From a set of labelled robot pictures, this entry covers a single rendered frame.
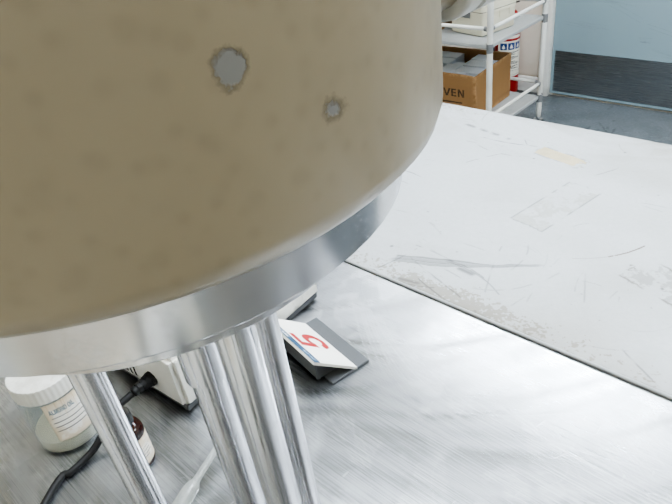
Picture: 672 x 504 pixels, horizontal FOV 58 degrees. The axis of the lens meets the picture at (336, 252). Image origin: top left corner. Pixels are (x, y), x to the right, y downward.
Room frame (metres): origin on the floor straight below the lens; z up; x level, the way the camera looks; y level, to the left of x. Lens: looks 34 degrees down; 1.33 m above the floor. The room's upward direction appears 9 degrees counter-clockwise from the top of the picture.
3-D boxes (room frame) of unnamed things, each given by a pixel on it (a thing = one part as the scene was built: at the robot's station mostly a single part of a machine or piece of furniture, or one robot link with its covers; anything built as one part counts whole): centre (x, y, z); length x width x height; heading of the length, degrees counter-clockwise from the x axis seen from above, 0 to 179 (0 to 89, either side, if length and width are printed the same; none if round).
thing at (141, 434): (0.36, 0.20, 0.93); 0.03 x 0.03 x 0.07
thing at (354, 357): (0.46, 0.03, 0.92); 0.09 x 0.06 x 0.04; 32
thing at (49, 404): (0.41, 0.27, 0.94); 0.06 x 0.06 x 0.08
